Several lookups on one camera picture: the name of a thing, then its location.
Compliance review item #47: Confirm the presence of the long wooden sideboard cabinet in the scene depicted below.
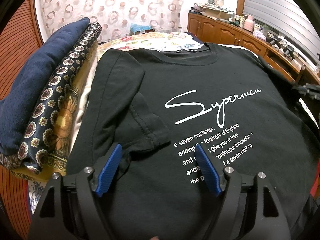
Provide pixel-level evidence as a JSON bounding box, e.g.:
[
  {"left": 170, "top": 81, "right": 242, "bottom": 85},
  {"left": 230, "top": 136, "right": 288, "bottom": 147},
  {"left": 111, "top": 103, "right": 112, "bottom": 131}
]
[{"left": 188, "top": 13, "right": 319, "bottom": 85}]

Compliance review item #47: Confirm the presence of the light blue plastic bag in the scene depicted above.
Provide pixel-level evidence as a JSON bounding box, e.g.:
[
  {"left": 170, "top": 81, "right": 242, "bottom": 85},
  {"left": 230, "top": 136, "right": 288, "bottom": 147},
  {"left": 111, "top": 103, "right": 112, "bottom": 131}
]
[{"left": 130, "top": 24, "right": 155, "bottom": 35}]

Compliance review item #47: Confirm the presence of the cardboard box with clutter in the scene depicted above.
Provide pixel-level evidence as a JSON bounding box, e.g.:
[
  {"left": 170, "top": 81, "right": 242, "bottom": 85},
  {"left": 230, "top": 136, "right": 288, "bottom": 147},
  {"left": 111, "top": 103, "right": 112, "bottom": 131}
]
[{"left": 202, "top": 7, "right": 233, "bottom": 20}]

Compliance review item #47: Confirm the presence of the navy blue folded cloth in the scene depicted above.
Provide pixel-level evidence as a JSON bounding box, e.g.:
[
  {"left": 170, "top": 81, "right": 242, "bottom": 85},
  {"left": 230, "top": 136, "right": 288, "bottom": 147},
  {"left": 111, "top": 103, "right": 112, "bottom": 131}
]
[{"left": 1, "top": 17, "right": 90, "bottom": 155}]

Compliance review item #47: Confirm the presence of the blue floral white bedsheet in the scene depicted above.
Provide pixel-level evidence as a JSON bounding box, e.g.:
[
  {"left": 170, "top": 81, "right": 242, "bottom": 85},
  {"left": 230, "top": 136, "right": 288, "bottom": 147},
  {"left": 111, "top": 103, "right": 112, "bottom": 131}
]
[{"left": 28, "top": 180, "right": 47, "bottom": 216}]

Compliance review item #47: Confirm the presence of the grey window blind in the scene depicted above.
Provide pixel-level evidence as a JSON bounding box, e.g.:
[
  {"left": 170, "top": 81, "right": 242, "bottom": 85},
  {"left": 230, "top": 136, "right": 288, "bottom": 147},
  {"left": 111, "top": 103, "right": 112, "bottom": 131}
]
[{"left": 244, "top": 0, "right": 319, "bottom": 64}]

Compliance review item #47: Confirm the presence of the pink round container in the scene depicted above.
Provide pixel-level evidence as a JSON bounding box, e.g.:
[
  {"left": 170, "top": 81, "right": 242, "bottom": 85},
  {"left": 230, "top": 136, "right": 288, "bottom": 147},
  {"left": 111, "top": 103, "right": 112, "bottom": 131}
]
[{"left": 243, "top": 15, "right": 255, "bottom": 33}]

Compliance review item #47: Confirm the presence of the circle patterned sheer curtain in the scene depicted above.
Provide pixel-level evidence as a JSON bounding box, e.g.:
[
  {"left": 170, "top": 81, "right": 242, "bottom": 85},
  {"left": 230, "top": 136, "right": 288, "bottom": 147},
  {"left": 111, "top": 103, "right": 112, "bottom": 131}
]
[{"left": 35, "top": 0, "right": 183, "bottom": 42}]

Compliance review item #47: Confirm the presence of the black printed t-shirt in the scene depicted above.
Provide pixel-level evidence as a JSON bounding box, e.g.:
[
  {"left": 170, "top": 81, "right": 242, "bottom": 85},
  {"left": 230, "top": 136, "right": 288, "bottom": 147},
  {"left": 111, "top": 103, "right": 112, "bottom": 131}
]
[{"left": 67, "top": 43, "right": 319, "bottom": 239}]

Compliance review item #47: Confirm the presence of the brown wooden louvered wardrobe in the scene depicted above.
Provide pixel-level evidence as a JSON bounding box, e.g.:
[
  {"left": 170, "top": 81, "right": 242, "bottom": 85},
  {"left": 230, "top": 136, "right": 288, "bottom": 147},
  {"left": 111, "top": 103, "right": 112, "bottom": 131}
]
[{"left": 1, "top": 0, "right": 43, "bottom": 239}]

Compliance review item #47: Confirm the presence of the pink floral beige blanket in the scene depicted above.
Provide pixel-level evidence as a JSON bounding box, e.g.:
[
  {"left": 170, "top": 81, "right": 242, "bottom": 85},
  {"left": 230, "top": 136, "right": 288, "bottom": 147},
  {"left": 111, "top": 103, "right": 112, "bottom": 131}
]
[{"left": 97, "top": 32, "right": 203, "bottom": 59}]

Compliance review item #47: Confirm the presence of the gold floral folded cloth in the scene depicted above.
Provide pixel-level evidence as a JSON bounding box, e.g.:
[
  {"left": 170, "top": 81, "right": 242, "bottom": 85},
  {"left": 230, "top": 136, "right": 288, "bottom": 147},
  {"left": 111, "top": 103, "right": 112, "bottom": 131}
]
[{"left": 12, "top": 40, "right": 98, "bottom": 182}]

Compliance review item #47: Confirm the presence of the dark patterned folded cloth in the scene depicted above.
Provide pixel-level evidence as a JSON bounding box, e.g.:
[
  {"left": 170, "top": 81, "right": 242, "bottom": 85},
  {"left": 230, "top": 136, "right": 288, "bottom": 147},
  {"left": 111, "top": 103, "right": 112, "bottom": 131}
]
[{"left": 1, "top": 18, "right": 102, "bottom": 180}]

